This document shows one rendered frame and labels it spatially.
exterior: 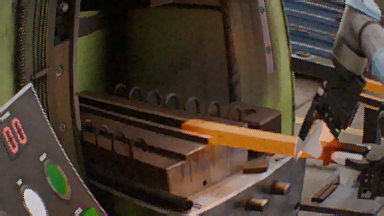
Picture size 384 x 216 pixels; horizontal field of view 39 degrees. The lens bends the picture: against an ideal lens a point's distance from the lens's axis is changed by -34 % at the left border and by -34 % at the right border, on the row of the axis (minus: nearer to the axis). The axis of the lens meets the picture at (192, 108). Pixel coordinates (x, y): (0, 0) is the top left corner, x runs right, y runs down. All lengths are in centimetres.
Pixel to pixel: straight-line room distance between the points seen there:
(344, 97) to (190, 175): 33
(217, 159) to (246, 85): 30
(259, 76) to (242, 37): 10
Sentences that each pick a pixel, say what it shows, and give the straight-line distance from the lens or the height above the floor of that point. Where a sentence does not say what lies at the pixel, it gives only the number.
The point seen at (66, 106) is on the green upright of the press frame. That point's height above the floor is 108.
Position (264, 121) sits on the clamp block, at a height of 98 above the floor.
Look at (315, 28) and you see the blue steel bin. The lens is 503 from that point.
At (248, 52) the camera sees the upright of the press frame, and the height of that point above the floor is 105.
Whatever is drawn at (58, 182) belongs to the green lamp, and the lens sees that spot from 81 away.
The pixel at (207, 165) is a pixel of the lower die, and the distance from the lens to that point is 121.
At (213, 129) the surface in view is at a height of 101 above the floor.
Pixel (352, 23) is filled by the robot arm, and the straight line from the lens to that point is 95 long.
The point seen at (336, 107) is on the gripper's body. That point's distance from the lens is 102.
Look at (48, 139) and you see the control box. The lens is 84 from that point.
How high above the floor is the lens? 141
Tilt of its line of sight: 18 degrees down
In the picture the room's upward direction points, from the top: 3 degrees counter-clockwise
